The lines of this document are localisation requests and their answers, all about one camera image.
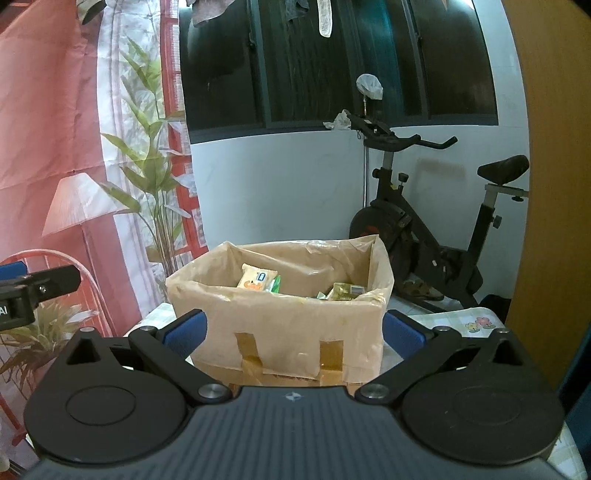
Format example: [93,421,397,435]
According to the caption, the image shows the wooden door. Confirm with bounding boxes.
[501,0,591,328]

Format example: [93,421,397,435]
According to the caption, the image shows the hanging dark white cloth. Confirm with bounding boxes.
[76,0,108,25]

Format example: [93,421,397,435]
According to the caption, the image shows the hanging blue-grey garment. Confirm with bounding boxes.
[284,0,311,22]

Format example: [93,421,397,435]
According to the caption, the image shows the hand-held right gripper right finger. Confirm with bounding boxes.
[355,309,527,407]

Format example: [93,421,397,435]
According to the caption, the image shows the brown sandal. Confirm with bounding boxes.
[397,279,446,303]

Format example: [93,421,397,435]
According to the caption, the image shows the hanging grey cloth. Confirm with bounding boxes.
[191,0,259,27]

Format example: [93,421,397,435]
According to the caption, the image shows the cardboard box with plastic liner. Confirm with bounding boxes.
[165,235,394,386]

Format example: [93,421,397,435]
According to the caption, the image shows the thin metal pole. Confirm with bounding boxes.
[362,99,371,208]

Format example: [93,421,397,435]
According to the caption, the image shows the hanging white lace strip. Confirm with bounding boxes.
[316,0,334,38]

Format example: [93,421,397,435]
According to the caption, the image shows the white plastic bag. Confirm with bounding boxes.
[356,73,384,101]

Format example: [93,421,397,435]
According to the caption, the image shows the orange white snack packet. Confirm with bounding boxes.
[237,263,279,292]

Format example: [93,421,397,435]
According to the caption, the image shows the crumpled white cloth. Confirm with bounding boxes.
[323,109,354,132]

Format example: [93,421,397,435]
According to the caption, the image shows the yellow snack packet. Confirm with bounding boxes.
[324,282,369,301]

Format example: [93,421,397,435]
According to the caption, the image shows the black exercise bike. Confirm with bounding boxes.
[348,111,530,310]

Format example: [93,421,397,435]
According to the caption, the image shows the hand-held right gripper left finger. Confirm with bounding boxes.
[65,309,233,407]

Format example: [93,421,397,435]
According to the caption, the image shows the dark window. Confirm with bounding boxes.
[178,0,499,144]

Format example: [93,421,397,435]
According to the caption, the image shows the checked tablecloth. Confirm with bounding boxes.
[124,302,580,480]

